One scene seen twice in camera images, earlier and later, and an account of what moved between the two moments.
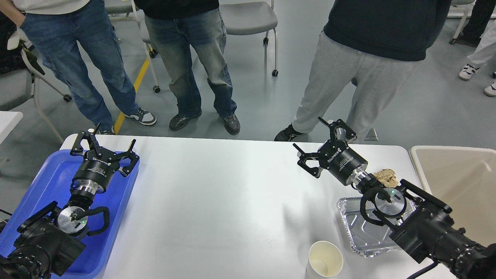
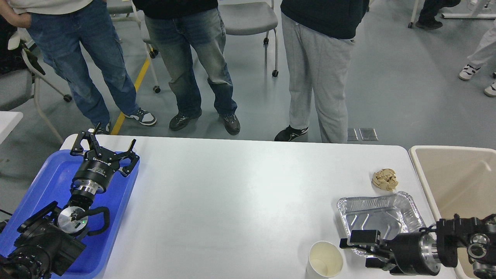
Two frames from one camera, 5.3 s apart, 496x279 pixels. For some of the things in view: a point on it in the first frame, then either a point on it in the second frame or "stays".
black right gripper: x=340 y=161 -> x=411 y=253
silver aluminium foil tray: x=367 y=238 stays
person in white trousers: x=485 y=52 stays
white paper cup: x=325 y=259 stays
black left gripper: x=99 y=170 stays
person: x=376 y=43 -> x=319 y=35
